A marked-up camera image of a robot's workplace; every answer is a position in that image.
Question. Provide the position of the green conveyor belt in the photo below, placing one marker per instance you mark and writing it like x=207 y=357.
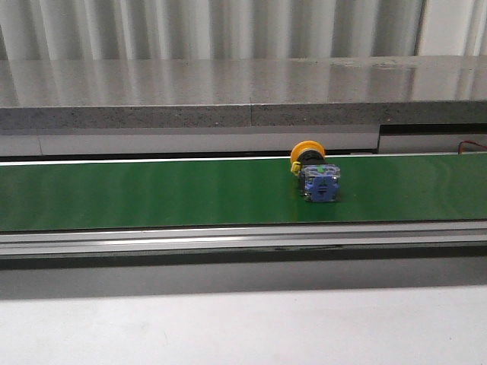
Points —
x=102 y=195

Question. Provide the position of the grey granite countertop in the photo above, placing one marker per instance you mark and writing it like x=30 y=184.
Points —
x=138 y=94

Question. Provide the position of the white corrugated curtain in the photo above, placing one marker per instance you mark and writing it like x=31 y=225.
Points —
x=55 y=30

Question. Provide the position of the yellow emergency push button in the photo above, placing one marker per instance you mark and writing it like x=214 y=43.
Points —
x=318 y=181

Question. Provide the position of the aluminium conveyor frame rail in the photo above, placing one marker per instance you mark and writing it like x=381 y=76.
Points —
x=327 y=235

